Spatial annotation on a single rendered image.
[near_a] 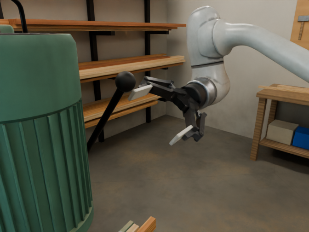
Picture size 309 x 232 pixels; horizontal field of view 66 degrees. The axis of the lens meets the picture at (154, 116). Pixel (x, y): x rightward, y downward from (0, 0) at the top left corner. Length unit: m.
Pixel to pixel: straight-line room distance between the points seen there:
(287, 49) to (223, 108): 3.24
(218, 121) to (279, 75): 1.14
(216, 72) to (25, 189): 0.58
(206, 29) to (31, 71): 0.53
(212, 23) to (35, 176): 0.58
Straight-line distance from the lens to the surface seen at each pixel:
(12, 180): 0.35
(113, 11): 3.45
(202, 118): 0.60
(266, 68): 3.52
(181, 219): 2.21
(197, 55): 0.74
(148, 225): 0.81
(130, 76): 0.39
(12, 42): 0.29
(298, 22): 3.41
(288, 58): 0.65
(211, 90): 0.69
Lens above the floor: 1.51
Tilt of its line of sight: 20 degrees down
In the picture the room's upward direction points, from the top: straight up
